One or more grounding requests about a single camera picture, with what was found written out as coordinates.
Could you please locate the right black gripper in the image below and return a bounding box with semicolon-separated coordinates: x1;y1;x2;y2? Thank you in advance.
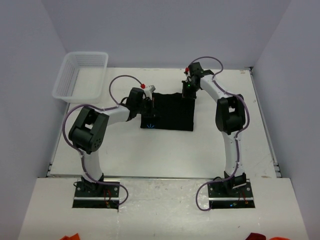
181;80;201;105

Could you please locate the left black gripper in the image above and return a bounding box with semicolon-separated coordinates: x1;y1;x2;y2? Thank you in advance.
135;97;161;118

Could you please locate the black t shirt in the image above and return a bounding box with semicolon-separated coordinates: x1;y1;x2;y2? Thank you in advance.
140;92;195;132

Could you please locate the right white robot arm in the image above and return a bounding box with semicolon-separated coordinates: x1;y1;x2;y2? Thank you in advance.
182;62;248;197

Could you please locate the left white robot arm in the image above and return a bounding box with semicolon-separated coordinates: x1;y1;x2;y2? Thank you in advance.
63;85;156;197

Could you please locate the white plastic basket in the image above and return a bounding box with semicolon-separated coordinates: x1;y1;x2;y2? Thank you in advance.
52;51;109;104

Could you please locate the orange cloth bottom left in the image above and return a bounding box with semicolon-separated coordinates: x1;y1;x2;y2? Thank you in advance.
60;233;80;240

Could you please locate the orange cloth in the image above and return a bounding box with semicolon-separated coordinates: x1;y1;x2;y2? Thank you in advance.
269;236;291;240
60;233;80;240

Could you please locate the dark red cloth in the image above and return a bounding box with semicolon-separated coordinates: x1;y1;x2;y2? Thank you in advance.
245;232;267;240

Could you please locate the orange cloth bottom right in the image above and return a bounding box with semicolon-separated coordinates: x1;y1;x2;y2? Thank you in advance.
269;236;291;240

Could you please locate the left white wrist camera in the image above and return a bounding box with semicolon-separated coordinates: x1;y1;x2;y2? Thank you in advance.
144;85;156;96

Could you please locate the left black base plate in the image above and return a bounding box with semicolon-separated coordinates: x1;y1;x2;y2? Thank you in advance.
72;179;120;210

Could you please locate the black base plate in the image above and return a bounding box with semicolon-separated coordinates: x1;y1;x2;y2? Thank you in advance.
207;179;256;210
72;179;120;210

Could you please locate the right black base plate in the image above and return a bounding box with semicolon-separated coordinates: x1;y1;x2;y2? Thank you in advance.
207;179;256;210

